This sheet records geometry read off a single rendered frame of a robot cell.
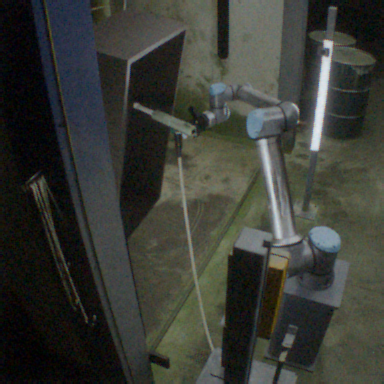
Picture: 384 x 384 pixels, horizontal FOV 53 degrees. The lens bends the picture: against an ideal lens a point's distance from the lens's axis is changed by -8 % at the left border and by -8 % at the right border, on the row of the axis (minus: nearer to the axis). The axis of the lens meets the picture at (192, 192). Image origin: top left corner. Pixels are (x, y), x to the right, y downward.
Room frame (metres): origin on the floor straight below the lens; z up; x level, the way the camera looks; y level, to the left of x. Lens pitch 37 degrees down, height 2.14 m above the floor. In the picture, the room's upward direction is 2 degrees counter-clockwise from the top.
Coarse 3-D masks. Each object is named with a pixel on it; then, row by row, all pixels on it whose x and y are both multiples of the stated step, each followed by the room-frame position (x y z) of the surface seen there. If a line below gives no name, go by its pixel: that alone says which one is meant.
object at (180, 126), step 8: (136, 104) 2.12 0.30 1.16; (152, 112) 1.99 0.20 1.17; (160, 112) 1.98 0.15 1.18; (160, 120) 1.93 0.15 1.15; (168, 120) 1.88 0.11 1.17; (176, 120) 1.87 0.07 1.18; (176, 128) 1.83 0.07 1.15; (184, 128) 1.79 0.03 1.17; (192, 128) 1.78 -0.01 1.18; (176, 136) 1.85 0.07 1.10; (192, 136) 1.77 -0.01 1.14; (176, 144) 1.85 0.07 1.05; (176, 152) 1.85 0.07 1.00
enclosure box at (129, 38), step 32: (96, 32) 1.78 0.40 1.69; (128, 32) 1.83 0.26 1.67; (160, 32) 1.88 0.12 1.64; (128, 64) 1.53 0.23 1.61; (160, 64) 2.13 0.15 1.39; (128, 96) 2.22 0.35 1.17; (160, 96) 2.14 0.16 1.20; (128, 128) 2.23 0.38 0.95; (160, 128) 2.14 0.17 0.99; (128, 160) 2.25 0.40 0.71; (160, 160) 2.15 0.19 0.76; (128, 192) 2.18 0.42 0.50; (160, 192) 2.14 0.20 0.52; (128, 224) 1.89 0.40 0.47
